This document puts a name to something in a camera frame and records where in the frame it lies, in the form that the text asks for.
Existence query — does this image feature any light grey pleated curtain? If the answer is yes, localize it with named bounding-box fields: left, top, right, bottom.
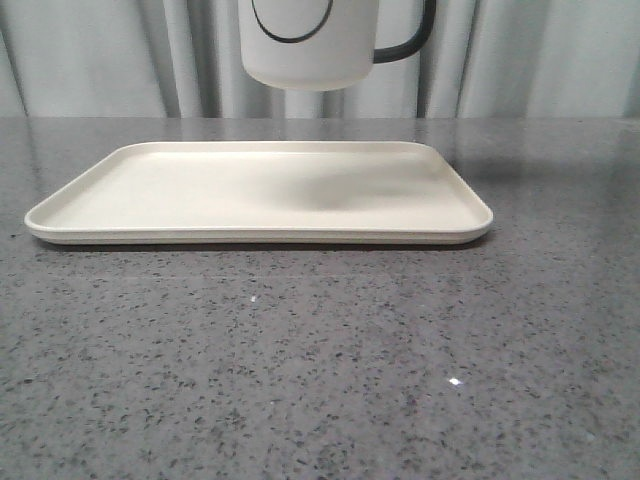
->
left=1, top=1, right=639, bottom=118

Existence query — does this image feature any cream rectangular plastic tray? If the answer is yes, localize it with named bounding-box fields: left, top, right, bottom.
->
left=24, top=141, right=494, bottom=245

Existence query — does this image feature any white smiley mug black handle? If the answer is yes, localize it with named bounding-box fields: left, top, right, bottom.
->
left=238, top=0, right=437, bottom=92

